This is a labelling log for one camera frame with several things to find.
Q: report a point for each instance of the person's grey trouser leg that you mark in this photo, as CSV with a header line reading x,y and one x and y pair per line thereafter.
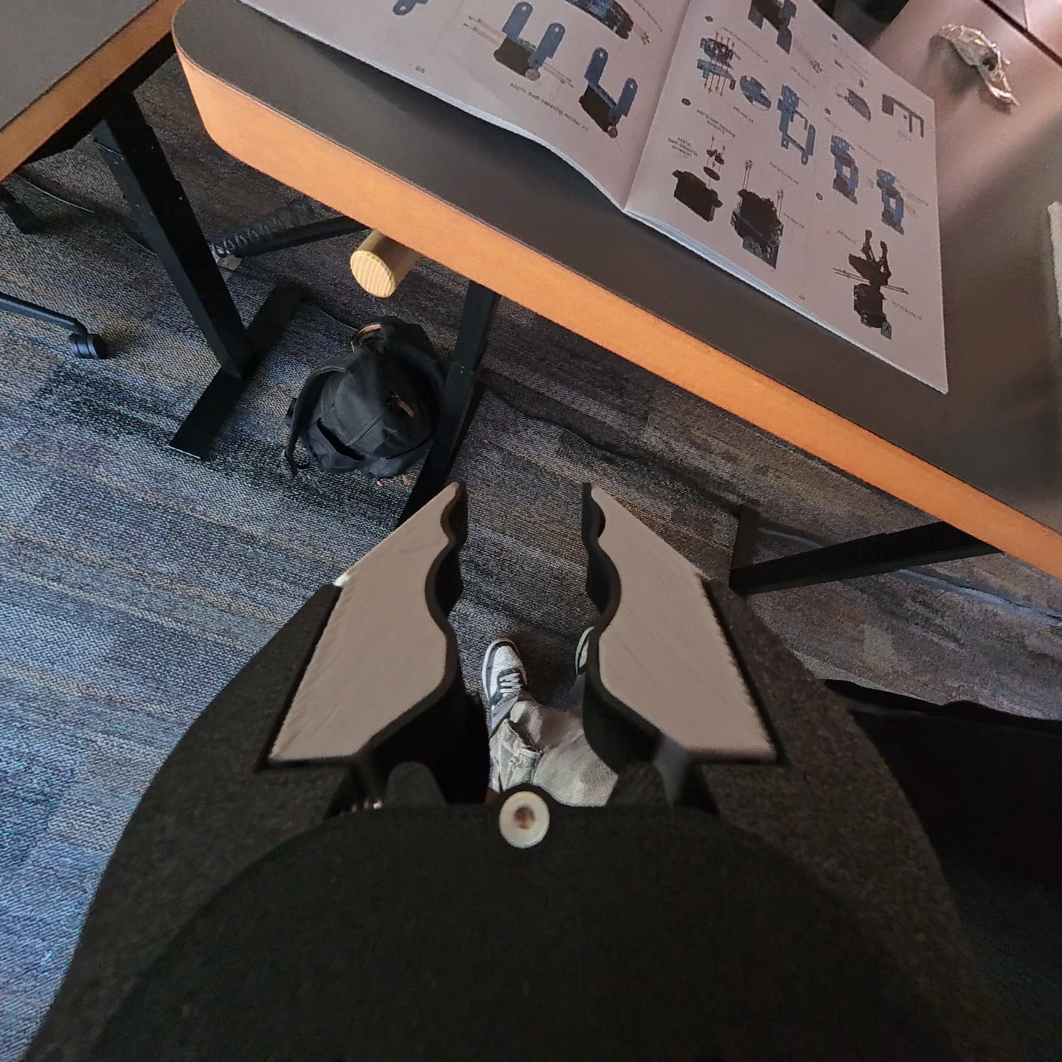
x,y
547,755

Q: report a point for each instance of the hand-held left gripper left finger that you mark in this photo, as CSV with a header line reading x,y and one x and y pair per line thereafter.
x,y
365,664

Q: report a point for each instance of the printed instruction sheet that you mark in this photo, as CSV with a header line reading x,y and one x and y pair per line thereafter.
x,y
747,124

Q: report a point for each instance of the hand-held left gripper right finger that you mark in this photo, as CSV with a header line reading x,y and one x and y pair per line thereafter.
x,y
680,664

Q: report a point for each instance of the black office chair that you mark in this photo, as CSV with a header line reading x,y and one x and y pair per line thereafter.
x,y
75,336

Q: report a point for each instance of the neighbouring grey desk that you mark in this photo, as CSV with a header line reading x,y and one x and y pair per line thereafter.
x,y
50,50

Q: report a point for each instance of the round wooden peg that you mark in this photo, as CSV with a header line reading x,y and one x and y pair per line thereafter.
x,y
377,265

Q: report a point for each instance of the person's grey sneaker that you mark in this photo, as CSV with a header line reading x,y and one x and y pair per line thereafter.
x,y
504,672
585,651

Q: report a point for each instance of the black backpack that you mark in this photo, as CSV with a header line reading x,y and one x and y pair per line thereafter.
x,y
365,406

